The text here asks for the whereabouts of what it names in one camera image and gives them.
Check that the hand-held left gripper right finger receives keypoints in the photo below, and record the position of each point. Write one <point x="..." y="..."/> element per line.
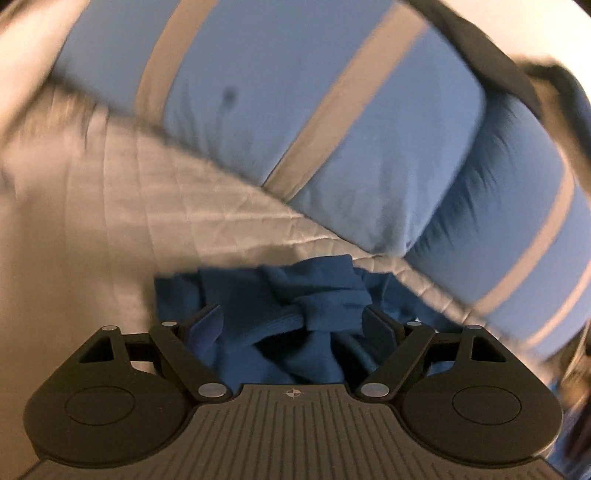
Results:
<point x="376" y="328"/>

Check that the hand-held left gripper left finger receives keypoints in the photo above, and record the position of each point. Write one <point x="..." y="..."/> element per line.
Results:
<point x="206" y="325"/>

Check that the dark blue garment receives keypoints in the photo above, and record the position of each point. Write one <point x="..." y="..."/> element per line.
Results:
<point x="295" y="318"/>

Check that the white quilted bedspread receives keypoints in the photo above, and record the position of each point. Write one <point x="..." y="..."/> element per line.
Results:
<point x="106" y="221"/>

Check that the small blue grey-striped pillow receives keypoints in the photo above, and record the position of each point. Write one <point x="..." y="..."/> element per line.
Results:
<point x="498" y="221"/>

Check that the large blue grey-striped pillow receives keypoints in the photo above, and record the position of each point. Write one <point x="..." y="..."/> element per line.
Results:
<point x="286" y="101"/>

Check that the dark bed headboard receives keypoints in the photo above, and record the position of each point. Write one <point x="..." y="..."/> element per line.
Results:
<point x="531" y="69"/>

